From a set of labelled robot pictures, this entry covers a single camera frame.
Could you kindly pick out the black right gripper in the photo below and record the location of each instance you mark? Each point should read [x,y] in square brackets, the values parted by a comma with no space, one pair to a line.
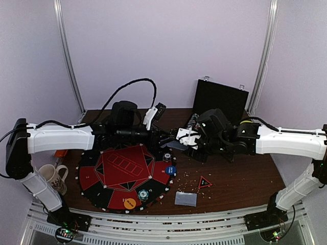
[193,151]

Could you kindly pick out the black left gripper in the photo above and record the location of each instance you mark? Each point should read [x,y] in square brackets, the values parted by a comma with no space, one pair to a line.
[155,132]

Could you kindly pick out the grey playing card deck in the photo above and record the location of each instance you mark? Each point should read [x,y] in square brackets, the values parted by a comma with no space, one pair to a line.
[175,145]

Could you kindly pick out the purple 500 poker chip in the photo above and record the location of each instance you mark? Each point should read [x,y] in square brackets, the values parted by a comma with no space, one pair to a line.
[166,157]

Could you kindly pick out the blue small blind button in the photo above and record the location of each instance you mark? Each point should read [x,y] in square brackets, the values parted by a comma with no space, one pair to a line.
[171,170]

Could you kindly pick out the dealt blue card pair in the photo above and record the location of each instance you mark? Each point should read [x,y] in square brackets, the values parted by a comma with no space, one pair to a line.
[185,199]

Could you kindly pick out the orange big blind button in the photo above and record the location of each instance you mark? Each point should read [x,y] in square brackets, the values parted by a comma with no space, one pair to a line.
[129,203]

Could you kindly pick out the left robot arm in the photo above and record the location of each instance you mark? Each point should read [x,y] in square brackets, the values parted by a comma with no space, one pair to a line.
[124,125]

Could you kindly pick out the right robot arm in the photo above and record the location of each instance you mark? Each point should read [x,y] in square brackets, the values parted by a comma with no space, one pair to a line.
[212,133]

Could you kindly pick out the red black triangle card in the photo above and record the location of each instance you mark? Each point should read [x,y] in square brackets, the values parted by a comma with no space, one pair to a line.
[204,183]

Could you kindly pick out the left outer poker chip row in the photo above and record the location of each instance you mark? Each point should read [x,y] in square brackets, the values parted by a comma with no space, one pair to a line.
[192,121]

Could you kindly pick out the round red black poker mat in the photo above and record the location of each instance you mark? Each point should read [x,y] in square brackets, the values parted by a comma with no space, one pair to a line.
[107,178]

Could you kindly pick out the black poker chip case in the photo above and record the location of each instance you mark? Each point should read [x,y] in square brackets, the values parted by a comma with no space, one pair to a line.
[210,95]

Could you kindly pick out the orange plastic cup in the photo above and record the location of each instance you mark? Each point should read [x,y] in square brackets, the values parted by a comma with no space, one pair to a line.
[60,153]

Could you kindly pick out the white patterned mug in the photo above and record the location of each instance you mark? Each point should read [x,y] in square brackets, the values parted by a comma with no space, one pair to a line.
[51,175]

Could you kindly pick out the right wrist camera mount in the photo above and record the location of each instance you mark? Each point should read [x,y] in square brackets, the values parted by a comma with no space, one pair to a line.
[188,137]

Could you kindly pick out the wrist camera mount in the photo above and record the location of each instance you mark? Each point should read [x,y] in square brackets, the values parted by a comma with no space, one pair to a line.
[154,113]
[188,137]

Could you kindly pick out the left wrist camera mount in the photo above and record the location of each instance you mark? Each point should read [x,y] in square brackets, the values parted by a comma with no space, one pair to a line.
[154,113]

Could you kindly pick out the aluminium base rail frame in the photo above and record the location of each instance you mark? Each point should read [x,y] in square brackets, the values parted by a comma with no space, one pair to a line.
[226,227]

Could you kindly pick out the aluminium frame post right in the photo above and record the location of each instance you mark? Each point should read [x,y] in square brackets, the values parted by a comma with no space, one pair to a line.
[263,65]

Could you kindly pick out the aluminium frame post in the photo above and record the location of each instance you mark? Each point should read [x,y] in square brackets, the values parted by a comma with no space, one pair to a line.
[67,56]
[263,65]

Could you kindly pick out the aluminium frame post left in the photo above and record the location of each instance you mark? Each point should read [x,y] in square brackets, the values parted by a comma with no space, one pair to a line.
[67,56]

